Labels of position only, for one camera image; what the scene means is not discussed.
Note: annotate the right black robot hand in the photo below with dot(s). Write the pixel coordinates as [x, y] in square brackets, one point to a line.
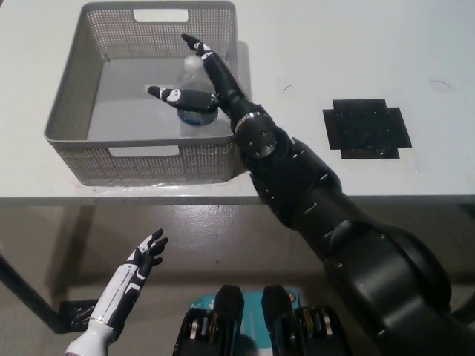
[222, 81]

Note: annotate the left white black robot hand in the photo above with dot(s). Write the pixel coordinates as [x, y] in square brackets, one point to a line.
[128, 285]

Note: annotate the clear plastic water bottle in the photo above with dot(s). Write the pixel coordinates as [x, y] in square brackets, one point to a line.
[196, 118]

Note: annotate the black metal table leg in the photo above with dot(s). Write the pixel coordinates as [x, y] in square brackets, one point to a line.
[33, 296]

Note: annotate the black robot legs with teal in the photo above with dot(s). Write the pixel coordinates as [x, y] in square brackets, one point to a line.
[230, 315]

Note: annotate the grey perforated plastic basket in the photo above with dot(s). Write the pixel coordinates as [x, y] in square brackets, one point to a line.
[74, 111]

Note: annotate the black tape patch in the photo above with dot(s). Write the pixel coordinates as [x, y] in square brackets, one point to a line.
[367, 130]

